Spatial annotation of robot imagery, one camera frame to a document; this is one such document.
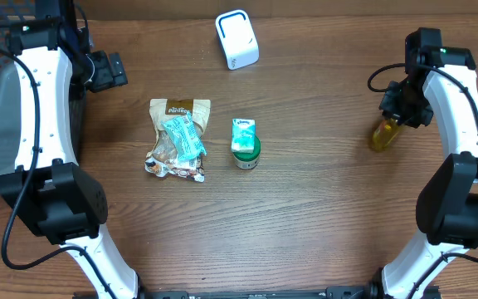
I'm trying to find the yellow Vim liquid bottle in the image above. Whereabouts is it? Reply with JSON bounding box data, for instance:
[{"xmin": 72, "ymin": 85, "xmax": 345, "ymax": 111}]
[{"xmin": 372, "ymin": 119, "xmax": 401, "ymax": 152}]

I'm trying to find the teal snack packet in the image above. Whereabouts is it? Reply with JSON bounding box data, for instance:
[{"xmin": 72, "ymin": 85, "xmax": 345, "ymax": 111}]
[{"xmin": 161, "ymin": 112, "xmax": 207, "ymax": 162}]

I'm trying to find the beige Pantree snack pouch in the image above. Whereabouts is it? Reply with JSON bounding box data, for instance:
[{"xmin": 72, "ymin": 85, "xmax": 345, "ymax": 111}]
[{"xmin": 144, "ymin": 98, "xmax": 211, "ymax": 183}]

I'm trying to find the Kleenex tissue pack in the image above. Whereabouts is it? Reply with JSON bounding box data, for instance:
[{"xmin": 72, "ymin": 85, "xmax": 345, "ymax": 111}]
[{"xmin": 231, "ymin": 119, "xmax": 256, "ymax": 154}]

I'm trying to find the green lid white jar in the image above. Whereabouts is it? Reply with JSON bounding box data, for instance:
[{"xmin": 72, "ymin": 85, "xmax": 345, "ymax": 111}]
[{"xmin": 232, "ymin": 136, "xmax": 261, "ymax": 169}]

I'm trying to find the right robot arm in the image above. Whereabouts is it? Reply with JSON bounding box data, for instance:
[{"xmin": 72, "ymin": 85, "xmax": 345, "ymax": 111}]
[{"xmin": 356, "ymin": 27, "xmax": 478, "ymax": 298}]

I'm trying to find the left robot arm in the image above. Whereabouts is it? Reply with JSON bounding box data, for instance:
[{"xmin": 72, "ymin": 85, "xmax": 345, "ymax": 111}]
[{"xmin": 0, "ymin": 1, "xmax": 144, "ymax": 298}]

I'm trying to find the white barcode scanner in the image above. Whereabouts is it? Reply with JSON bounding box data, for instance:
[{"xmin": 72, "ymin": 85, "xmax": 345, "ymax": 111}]
[{"xmin": 215, "ymin": 9, "xmax": 260, "ymax": 71}]

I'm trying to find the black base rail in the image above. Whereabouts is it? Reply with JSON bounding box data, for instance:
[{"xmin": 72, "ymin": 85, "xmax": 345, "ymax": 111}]
[{"xmin": 71, "ymin": 284, "xmax": 443, "ymax": 299}]

